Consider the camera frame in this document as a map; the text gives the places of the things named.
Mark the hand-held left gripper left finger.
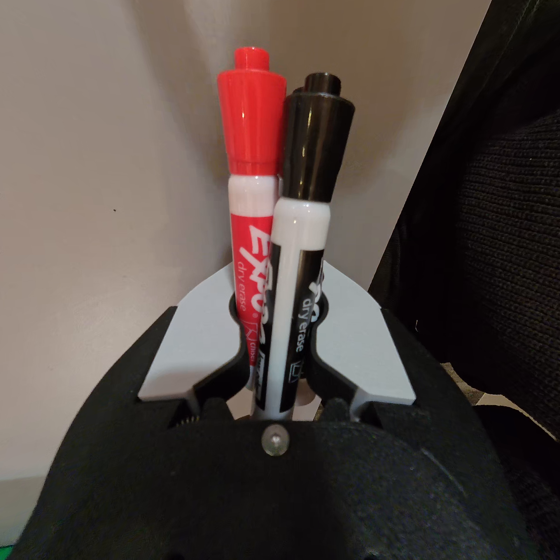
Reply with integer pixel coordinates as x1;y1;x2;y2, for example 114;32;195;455
138;262;253;414

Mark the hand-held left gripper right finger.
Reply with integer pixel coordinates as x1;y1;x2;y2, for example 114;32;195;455
307;261;417;423

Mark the red dry erase marker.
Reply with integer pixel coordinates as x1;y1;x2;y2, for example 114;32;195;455
217;46;287;390

